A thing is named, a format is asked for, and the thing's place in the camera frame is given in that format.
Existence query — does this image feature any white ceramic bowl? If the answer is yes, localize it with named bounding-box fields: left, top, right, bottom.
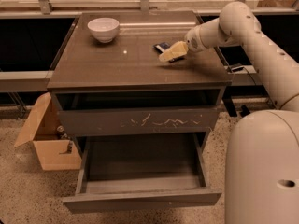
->
left=88, top=18, right=120, bottom=43

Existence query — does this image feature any black cable with plug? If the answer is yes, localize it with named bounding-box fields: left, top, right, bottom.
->
left=226, top=63, right=260, bottom=86

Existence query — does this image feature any black wheeled stand base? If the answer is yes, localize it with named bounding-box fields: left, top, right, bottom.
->
left=240, top=105, right=250, bottom=118

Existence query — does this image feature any metal window railing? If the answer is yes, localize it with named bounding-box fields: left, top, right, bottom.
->
left=0, top=0, right=299, bottom=16

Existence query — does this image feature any open cardboard box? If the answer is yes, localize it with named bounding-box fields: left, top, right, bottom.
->
left=14, top=93, right=81, bottom=171

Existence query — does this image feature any scratched grey upper drawer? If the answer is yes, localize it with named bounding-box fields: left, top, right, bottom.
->
left=53, top=90, right=219, bottom=137

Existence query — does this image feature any grey drawer cabinet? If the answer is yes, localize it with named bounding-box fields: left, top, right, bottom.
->
left=48, top=11, right=231, bottom=148

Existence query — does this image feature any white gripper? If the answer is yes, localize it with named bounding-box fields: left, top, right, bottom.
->
left=159, top=26, right=206, bottom=62

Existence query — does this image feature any open grey lower drawer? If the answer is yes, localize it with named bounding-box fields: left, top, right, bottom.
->
left=64, top=133, right=221, bottom=213

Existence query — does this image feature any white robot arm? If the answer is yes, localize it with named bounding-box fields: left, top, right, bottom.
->
left=159, top=1, right=299, bottom=224

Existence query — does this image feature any blue rxbar wrapper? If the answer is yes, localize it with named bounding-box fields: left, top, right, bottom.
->
left=153, top=42, right=183, bottom=63

